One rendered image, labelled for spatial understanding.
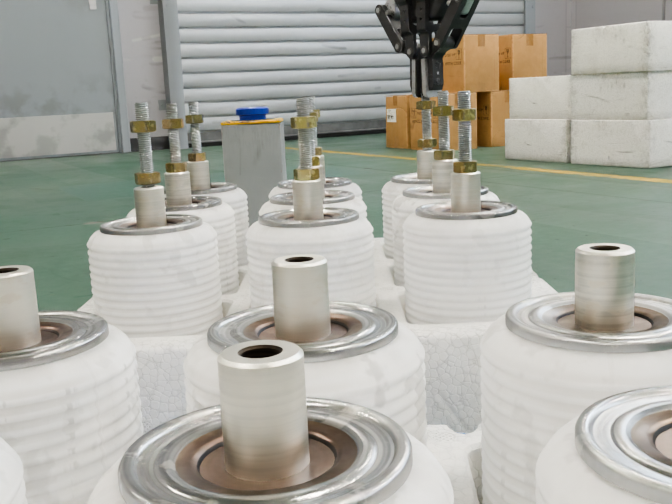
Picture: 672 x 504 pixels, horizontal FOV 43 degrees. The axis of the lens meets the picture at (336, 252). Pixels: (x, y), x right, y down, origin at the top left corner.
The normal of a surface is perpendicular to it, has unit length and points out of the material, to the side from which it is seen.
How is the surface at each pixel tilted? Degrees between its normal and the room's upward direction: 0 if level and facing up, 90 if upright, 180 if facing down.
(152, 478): 4
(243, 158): 90
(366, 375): 58
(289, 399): 90
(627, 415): 0
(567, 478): 43
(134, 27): 90
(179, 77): 90
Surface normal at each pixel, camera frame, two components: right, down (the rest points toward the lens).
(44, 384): 0.45, -0.42
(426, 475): 0.32, -0.92
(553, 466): -0.71, -0.69
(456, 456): -0.04, -0.98
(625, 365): -0.10, -0.59
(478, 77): 0.51, 0.14
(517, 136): -0.87, 0.13
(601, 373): -0.26, -0.37
